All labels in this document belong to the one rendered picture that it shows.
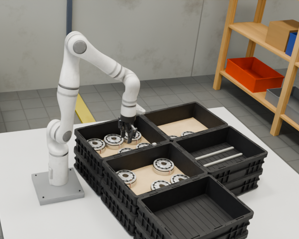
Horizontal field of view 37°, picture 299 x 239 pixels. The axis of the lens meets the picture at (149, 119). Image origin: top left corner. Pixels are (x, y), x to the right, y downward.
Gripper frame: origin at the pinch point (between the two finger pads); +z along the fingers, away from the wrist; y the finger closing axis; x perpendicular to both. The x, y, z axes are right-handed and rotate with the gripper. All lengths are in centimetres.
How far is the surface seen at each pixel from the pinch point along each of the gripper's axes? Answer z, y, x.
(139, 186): 10.2, 24.7, -7.6
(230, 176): 8, 42, 34
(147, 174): 10.3, 19.2, 0.6
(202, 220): 10, 57, 3
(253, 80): 60, -108, 226
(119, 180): 0.2, 27.2, -21.1
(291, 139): 96, -48, 226
